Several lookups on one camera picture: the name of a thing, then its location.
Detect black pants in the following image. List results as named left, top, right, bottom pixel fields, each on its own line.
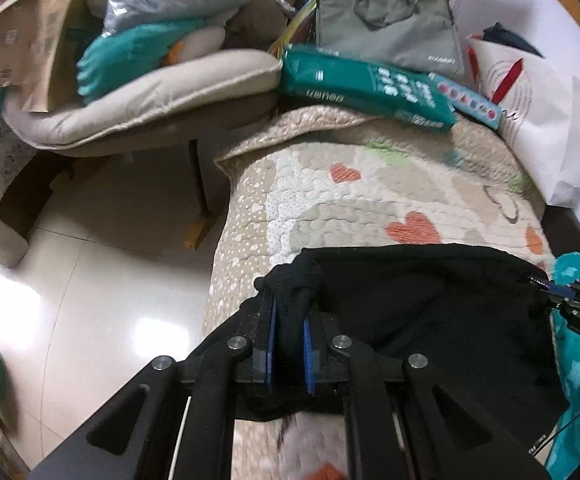
left=254, top=244, right=569, bottom=445

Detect teal star blanket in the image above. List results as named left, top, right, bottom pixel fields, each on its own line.
left=545, top=251, right=580, bottom=480

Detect white paper bag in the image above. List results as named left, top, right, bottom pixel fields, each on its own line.
left=468, top=36, right=580, bottom=209

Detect light blue patterned box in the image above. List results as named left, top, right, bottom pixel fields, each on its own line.
left=427, top=73, right=503, bottom=131

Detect heart pattern quilt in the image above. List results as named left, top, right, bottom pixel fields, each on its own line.
left=202, top=105, right=557, bottom=480

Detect beige cushion pad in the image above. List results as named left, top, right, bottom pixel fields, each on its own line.
left=2, top=49, right=282, bottom=151

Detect grey document bag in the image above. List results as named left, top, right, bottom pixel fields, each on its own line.
left=316, top=0, right=465, bottom=79

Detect green tissue pack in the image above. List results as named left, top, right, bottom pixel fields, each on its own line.
left=280, top=44, right=456, bottom=133

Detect teal plush towel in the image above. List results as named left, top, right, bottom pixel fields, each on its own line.
left=76, top=20, right=204, bottom=104

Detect brown cardboard box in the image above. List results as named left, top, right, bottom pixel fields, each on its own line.
left=0, top=0, right=102, bottom=113

